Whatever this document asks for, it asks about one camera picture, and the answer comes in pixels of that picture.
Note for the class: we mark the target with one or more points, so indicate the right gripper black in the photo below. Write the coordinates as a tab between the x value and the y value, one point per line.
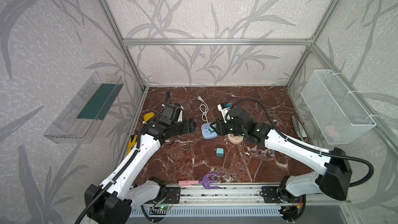
222	127

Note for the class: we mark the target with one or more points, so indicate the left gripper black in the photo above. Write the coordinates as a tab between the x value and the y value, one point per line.
183	126

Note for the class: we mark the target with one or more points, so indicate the teal plug cube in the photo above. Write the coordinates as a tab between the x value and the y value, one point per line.
213	128
219	152

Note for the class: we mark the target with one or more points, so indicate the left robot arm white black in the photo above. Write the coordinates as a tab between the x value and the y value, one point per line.
113	200

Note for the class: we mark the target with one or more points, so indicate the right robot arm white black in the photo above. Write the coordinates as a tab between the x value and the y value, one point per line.
333	171

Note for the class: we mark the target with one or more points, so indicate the blue square power strip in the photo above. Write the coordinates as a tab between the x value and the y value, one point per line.
207	132

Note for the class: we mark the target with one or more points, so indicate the yellow toy shovel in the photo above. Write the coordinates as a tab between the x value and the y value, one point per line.
148	116

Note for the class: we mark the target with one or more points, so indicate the yellow black work glove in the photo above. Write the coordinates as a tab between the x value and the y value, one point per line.
131	144

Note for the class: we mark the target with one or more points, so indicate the purple pink toy rake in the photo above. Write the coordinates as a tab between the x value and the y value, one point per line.
206	181

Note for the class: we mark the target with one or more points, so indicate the green sponge in bin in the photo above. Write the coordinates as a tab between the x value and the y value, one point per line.
100	103

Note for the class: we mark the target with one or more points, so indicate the pink item in basket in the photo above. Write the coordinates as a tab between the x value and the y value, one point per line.
331	131

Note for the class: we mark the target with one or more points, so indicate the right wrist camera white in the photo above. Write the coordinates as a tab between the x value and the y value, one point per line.
224	107

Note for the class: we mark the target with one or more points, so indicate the aluminium front rail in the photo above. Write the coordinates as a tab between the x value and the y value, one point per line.
234	194

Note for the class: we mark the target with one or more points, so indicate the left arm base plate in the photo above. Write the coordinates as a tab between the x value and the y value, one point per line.
168	195

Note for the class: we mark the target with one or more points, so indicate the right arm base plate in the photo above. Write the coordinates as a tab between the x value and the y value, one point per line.
270	194

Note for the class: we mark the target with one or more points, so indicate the white wire mesh basket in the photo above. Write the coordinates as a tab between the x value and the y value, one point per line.
332	103

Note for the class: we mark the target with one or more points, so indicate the clear plastic wall bin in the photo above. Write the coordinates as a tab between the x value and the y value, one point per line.
80	120

